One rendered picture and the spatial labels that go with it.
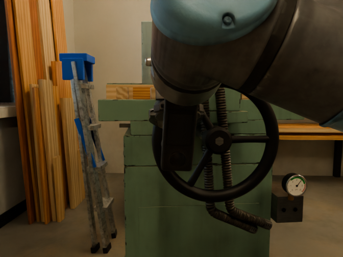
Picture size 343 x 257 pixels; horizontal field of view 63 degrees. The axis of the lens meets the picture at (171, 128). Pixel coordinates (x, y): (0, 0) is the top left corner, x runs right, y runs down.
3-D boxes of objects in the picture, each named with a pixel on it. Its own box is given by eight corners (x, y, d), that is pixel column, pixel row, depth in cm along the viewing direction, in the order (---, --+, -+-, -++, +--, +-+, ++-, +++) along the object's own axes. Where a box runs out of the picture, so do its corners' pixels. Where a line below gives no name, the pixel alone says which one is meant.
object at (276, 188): (276, 223, 81) (277, 197, 80) (259, 207, 93) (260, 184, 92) (304, 222, 82) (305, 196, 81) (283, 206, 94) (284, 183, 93)
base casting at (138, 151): (122, 166, 79) (121, 134, 78) (131, 138, 136) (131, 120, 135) (274, 163, 83) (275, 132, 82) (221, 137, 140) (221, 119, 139)
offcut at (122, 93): (118, 99, 82) (118, 87, 82) (128, 99, 82) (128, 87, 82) (116, 99, 79) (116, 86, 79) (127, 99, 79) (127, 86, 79)
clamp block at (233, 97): (184, 111, 69) (184, 74, 68) (177, 109, 83) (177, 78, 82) (242, 111, 71) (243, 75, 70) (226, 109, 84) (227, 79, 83)
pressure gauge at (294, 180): (285, 203, 78) (286, 175, 77) (278, 199, 81) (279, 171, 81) (307, 203, 78) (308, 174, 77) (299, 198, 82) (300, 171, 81)
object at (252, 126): (130, 135, 78) (130, 121, 78) (133, 127, 99) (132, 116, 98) (267, 133, 82) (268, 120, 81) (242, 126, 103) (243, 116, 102)
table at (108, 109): (90, 124, 67) (89, 99, 67) (106, 116, 98) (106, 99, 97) (326, 122, 73) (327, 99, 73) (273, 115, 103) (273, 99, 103)
